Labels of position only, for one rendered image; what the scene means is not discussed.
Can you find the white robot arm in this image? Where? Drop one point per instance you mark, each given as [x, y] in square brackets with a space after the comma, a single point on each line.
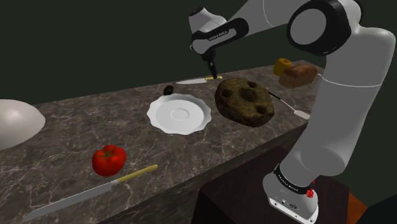
[347, 93]

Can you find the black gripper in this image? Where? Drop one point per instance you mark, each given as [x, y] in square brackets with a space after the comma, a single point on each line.
[211, 65]

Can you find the dark avocado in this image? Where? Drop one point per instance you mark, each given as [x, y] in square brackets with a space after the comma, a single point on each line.
[168, 90]

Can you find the white scalloped plate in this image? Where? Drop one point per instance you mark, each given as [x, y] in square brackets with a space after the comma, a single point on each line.
[179, 114]

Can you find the red tomato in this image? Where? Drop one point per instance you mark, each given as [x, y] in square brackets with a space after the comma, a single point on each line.
[109, 160]

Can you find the large white egg-shaped object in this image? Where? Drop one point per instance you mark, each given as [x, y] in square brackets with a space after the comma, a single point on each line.
[17, 123]

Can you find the brown bread loaf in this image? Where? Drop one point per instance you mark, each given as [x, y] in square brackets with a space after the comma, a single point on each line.
[297, 76]

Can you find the brown holed potato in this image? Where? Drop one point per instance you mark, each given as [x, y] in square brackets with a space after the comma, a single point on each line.
[245, 102]

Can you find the yellow bell pepper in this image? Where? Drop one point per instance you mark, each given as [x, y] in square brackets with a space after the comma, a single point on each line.
[281, 66]

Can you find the silver spatula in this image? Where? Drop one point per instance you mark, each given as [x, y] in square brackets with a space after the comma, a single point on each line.
[291, 108]

